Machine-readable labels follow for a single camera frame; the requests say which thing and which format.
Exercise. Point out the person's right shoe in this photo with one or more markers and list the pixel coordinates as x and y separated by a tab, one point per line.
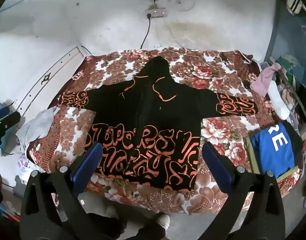
164	220

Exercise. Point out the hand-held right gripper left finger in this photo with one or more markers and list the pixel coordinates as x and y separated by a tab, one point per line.
90	160

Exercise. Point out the floral blanket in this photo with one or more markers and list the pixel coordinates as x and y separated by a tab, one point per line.
217	85

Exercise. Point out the pink cloth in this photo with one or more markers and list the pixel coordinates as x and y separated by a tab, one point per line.
264	80

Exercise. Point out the person's right leg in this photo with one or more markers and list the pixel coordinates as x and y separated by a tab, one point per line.
150	231

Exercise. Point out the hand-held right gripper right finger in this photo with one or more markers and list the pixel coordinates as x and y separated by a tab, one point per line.
217	162

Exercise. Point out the folded olive green garment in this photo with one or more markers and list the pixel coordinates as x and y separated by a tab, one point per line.
290	173

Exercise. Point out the blue mosquito net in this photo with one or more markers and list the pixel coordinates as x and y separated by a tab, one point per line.
300	45

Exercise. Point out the folded blue shirt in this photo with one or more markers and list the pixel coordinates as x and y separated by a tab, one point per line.
265	150

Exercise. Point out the person's shoe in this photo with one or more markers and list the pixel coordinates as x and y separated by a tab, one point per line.
111	210
164	220

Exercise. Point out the white bed board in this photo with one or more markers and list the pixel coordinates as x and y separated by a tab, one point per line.
55	72

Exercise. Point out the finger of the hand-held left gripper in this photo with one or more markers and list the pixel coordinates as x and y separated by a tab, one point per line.
2	112
10	119

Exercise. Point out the person's leg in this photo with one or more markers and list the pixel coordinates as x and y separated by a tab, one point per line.
105	226
150	231

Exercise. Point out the person's left leg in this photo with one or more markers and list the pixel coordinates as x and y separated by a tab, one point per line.
105	226

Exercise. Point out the grey metal bed post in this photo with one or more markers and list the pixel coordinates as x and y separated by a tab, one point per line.
274	30

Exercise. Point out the person's left shoe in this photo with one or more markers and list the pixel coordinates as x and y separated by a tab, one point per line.
111	210

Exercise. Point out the grey cloth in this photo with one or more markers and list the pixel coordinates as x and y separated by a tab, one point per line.
35	127

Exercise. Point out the white cloth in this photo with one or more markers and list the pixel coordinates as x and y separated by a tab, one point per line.
277	102

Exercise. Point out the white power strip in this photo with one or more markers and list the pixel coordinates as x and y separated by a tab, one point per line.
155	13

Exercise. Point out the black hoodie with orange print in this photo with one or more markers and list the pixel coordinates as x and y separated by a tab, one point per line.
148	110

